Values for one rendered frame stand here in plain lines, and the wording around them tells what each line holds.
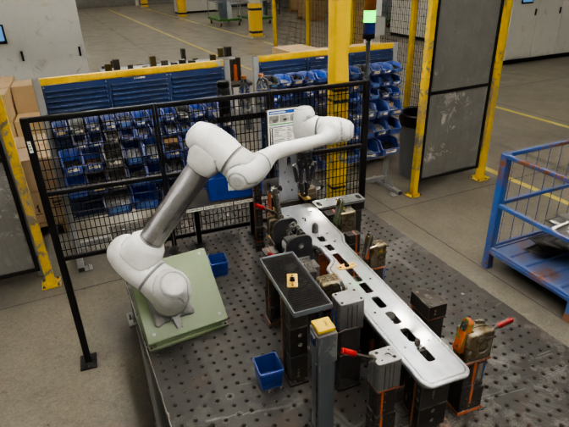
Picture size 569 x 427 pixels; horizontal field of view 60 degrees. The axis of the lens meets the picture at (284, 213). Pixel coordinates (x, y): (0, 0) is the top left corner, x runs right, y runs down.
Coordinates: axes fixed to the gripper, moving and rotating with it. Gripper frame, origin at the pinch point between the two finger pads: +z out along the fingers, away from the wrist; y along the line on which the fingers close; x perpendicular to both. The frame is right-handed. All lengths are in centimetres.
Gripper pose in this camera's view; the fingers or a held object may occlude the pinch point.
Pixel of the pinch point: (304, 189)
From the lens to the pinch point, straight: 245.4
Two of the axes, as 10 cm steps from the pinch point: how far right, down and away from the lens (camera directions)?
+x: -3.5, -4.1, 8.4
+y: 9.4, -1.8, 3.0
